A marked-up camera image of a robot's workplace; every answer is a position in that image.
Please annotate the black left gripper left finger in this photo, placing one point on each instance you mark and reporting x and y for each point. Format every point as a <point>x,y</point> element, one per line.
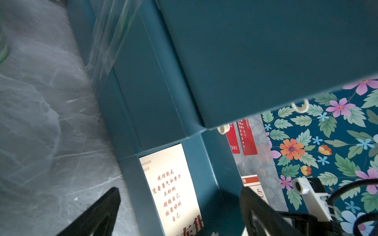
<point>99,219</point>

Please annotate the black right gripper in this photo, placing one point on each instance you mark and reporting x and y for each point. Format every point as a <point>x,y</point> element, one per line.
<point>309,225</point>

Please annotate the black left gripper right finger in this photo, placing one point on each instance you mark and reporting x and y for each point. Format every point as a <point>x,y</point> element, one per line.
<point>260,219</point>

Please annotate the cream postcard orange print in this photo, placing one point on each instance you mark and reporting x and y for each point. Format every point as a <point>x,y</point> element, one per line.
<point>253,182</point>

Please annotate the cream postcard red text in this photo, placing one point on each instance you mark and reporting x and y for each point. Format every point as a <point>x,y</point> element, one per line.
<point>170,183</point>

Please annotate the teal drawer cabinet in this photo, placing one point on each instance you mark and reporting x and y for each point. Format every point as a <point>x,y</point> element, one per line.
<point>172,72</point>

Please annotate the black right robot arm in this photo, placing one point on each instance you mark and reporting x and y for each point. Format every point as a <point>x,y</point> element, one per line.
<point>350,210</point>

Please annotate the green lidded air freshener can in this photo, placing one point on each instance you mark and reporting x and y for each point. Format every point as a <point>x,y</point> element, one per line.
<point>4,49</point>

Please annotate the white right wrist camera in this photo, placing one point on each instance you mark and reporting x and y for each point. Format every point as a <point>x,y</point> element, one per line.
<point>314,196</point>

